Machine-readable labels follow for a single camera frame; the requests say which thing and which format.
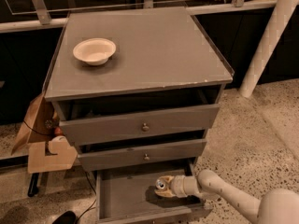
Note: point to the grey middle drawer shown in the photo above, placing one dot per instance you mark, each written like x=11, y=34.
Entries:
x=141, y=155

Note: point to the redbull can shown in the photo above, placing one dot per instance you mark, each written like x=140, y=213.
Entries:
x=160, y=184

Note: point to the grey top drawer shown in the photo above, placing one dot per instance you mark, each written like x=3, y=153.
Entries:
x=138, y=125

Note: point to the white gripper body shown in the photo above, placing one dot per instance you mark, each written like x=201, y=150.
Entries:
x=178, y=185

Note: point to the grey drawer cabinet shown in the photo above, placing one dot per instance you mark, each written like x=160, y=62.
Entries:
x=163, y=60

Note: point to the white paper bowl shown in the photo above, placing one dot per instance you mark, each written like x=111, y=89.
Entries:
x=95, y=51

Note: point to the wooden bracket piece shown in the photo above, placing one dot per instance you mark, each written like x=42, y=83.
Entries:
x=54, y=155

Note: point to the metal railing bar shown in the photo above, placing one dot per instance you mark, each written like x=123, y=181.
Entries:
x=20, y=26

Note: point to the grey bottom drawer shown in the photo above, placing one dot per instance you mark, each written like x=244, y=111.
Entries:
x=126, y=195

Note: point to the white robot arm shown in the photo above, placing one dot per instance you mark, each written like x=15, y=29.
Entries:
x=277, y=206

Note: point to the black floor object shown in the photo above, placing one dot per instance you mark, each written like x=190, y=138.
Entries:
x=68, y=217

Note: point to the grey drawer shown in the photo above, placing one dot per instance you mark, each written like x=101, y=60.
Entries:
x=141, y=155
x=138, y=125
x=126, y=195

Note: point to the white diagonal pole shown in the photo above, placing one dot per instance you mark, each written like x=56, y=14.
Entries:
x=273, y=31

